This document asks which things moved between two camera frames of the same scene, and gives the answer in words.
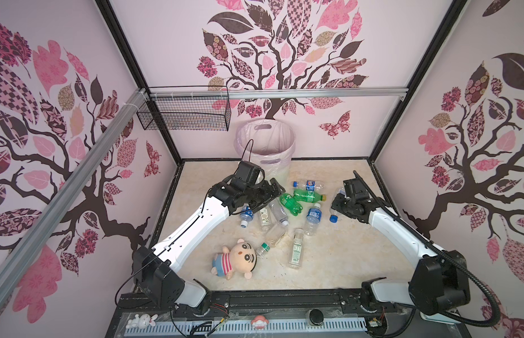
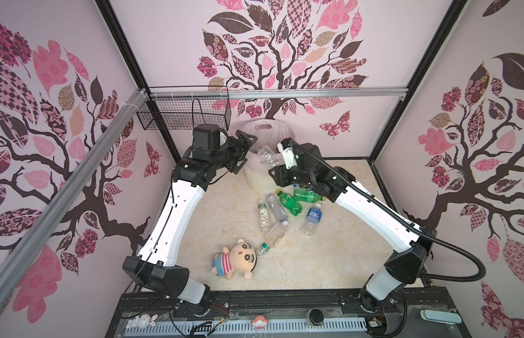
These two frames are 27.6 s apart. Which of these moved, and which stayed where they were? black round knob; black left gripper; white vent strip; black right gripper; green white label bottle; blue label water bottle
Moved: black left gripper; black right gripper
Stayed: blue label water bottle; black round knob; green white label bottle; white vent strip
